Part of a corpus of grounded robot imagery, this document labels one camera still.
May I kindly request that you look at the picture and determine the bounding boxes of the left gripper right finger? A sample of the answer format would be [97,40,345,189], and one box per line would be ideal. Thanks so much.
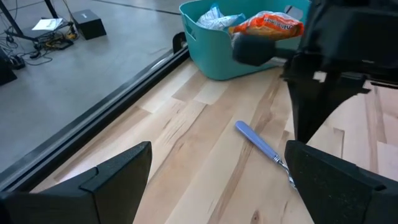
[284,139,398,224]

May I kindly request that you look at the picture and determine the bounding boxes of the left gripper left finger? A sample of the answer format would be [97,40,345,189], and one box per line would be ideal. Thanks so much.
[0,141,153,224]

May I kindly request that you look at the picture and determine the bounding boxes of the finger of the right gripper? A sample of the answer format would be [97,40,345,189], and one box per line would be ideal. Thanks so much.
[287,75,371,145]
[232,32,287,67]

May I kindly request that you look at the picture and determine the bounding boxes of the orange and silver snack packet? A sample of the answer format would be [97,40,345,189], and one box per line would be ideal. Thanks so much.
[228,11,305,41]

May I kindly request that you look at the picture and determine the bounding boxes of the silver and yellow snack bag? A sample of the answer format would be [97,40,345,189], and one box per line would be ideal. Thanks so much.
[195,2,246,31]

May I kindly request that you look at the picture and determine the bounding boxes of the green plastic bin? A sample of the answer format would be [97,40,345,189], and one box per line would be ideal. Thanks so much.
[178,0,312,82]

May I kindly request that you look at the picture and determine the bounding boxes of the black floor equipment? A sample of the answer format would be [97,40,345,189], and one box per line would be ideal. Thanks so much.
[0,46,18,86]

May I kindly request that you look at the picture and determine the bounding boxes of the black box on floor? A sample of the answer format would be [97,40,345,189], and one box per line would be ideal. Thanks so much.
[72,9,107,41]

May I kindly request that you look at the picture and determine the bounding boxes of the black low stand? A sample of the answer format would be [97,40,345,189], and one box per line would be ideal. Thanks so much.
[0,0,77,43]

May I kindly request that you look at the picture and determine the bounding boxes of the white paper booklet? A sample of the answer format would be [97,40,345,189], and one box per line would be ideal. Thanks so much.
[31,17,64,32]

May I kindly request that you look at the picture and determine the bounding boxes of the purple-handled metal spoon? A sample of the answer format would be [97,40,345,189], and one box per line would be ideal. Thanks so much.
[234,120,298,190]

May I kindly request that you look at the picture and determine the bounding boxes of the black aluminium table frame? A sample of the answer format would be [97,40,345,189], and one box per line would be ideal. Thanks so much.
[0,30,191,192]

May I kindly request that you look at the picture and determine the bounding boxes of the tangled floor cables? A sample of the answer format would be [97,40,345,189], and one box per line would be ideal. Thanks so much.
[4,29,78,67]

